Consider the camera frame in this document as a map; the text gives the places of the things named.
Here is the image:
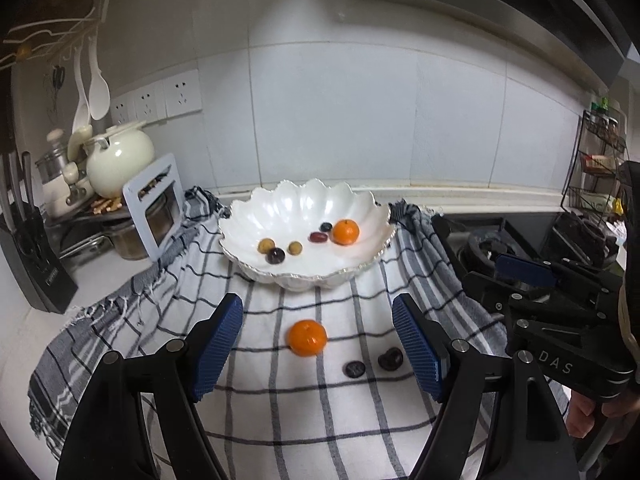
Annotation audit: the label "white lidded jar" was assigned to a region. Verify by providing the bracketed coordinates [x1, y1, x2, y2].
[36, 126, 94, 220]

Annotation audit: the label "checked kitchen cloth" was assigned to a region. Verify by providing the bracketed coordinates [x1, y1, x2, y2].
[28, 188, 506, 479]

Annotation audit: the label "small orange mandarin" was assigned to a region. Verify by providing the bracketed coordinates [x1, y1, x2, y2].
[331, 219, 360, 246]

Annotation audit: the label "steel pot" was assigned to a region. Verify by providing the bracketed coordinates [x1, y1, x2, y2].
[104, 197, 174, 260]

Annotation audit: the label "wall power sockets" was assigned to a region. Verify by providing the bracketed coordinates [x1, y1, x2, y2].
[111, 68, 203, 125]

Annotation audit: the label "person's hand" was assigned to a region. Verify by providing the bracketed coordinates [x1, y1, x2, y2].
[566, 389, 640, 443]

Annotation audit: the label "black knife block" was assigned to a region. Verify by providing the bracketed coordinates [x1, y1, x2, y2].
[0, 152, 80, 316]

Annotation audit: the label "dark cherry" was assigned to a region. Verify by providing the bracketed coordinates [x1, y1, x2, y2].
[378, 347, 405, 372]

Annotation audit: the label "dark grape in bowl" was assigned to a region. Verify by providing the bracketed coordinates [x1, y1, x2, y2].
[266, 247, 286, 266]

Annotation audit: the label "black wire spice rack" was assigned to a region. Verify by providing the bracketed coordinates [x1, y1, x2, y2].
[561, 96, 628, 226]

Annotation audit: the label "red grape in bowl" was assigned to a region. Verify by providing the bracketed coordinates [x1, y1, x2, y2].
[308, 231, 329, 243]

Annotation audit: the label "cream ceramic teapot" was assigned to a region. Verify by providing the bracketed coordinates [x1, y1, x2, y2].
[84, 122, 155, 198]

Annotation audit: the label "yellow green grape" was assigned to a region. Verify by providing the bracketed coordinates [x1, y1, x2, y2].
[257, 237, 276, 255]

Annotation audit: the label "grey white rack frame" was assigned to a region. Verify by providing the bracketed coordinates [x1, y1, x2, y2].
[122, 153, 184, 261]

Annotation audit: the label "white scalloped bowl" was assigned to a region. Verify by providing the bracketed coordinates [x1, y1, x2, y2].
[218, 179, 396, 292]

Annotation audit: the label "white hanging spoon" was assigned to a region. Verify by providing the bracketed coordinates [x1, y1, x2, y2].
[88, 36, 111, 122]

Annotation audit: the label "dark purple grape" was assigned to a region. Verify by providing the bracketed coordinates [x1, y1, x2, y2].
[343, 361, 367, 379]

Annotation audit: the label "white hanging spatula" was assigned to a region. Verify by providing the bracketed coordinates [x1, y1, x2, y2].
[67, 47, 93, 162]

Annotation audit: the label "gas stove burner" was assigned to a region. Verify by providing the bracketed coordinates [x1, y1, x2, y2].
[459, 236, 533, 290]

